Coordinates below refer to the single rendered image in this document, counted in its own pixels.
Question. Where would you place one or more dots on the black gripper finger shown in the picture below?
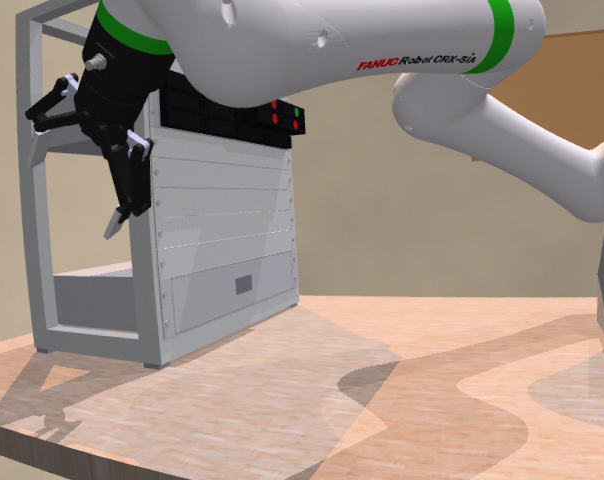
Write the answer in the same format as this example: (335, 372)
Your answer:
(134, 192)
(64, 86)

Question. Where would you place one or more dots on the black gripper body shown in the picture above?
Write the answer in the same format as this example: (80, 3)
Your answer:
(119, 109)

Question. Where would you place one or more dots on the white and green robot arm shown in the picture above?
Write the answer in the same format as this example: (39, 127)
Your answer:
(246, 53)

